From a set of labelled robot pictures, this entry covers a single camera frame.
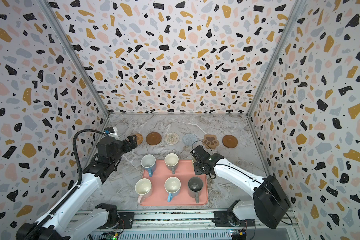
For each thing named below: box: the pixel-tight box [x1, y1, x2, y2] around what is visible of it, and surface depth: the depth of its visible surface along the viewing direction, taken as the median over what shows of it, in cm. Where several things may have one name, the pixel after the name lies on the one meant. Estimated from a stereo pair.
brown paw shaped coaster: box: [202, 134, 219, 149], surface depth 108 cm
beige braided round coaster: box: [164, 132, 180, 145], surface depth 108 cm
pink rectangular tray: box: [140, 159, 209, 206], surface depth 83 cm
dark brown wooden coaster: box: [146, 132, 162, 146], surface depth 108 cm
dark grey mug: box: [188, 176, 203, 204], surface depth 77 cm
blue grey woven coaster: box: [182, 133, 198, 146], surface depth 108 cm
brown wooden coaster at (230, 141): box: [222, 134, 238, 149], surface depth 108 cm
